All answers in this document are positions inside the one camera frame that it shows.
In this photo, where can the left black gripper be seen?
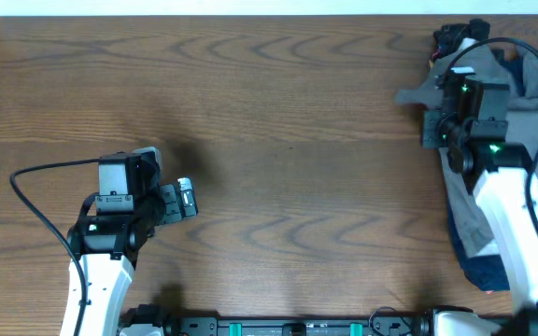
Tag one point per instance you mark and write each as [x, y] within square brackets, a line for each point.
[170, 203]

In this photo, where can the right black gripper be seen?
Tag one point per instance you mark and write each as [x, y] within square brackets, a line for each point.
[430, 119]

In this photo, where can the grey shorts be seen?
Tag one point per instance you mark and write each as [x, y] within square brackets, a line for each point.
[521, 113]

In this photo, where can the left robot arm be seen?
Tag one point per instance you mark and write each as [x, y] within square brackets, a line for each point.
[112, 226]

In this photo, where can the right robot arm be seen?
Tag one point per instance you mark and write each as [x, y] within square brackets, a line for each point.
[471, 125]

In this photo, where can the black patterned garment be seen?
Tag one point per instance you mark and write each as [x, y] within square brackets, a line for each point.
[449, 37]

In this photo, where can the navy blue garment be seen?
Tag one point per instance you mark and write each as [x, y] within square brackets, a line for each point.
[467, 226]

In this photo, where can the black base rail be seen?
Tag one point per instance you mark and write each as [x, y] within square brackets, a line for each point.
[153, 320]

